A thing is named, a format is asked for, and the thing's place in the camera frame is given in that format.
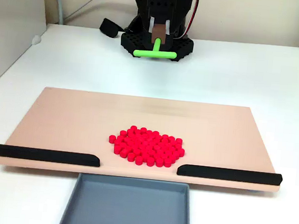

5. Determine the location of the black board rail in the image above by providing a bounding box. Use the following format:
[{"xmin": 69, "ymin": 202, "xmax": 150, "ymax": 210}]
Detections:
[
  {"xmin": 176, "ymin": 163, "xmax": 284, "ymax": 187},
  {"xmin": 0, "ymin": 144, "xmax": 101, "ymax": 168}
]

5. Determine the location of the beige plastic board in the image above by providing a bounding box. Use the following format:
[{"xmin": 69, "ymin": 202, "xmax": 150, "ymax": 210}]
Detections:
[{"xmin": 0, "ymin": 82, "xmax": 290, "ymax": 194}]

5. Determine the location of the grey rectangular tray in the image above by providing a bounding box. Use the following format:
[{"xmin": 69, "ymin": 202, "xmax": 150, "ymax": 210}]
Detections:
[{"xmin": 58, "ymin": 171, "xmax": 197, "ymax": 224}]

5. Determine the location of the grey cable conduit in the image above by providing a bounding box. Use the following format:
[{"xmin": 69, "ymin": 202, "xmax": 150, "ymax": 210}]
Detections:
[{"xmin": 46, "ymin": 0, "xmax": 66, "ymax": 25}]

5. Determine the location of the white side panel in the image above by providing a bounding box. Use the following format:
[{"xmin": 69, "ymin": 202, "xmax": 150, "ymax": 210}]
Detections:
[{"xmin": 0, "ymin": 0, "xmax": 50, "ymax": 102}]

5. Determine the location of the green T-shaped pusher tool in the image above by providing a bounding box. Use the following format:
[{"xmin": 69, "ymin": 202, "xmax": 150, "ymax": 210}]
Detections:
[{"xmin": 132, "ymin": 21, "xmax": 180, "ymax": 62}]

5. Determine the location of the red white black servo cable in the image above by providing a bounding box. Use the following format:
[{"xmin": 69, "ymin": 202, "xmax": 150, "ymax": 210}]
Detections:
[{"xmin": 176, "ymin": 0, "xmax": 200, "ymax": 42}]

